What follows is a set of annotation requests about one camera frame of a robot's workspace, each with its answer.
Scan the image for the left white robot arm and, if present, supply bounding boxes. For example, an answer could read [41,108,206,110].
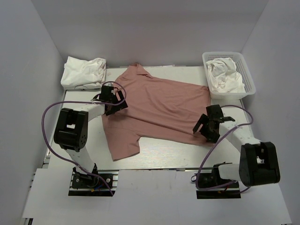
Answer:
[53,85,128,187]

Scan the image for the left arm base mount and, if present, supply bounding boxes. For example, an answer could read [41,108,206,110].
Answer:
[68,167,118,197]

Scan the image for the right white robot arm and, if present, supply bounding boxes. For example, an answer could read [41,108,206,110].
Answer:
[193,105,281,191]

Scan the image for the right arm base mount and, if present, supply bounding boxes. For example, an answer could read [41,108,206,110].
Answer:
[196,168,241,200]

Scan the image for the white plastic basket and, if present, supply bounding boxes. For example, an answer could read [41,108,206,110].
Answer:
[202,52,256,100]

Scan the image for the pink t-shirt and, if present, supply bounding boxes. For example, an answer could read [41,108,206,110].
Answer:
[102,64,211,161]

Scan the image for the folded white t-shirt stack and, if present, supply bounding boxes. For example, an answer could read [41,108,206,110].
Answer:
[60,56,106,90]

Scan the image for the crumpled white t-shirts in basket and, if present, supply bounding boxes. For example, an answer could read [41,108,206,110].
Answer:
[206,58,246,93]

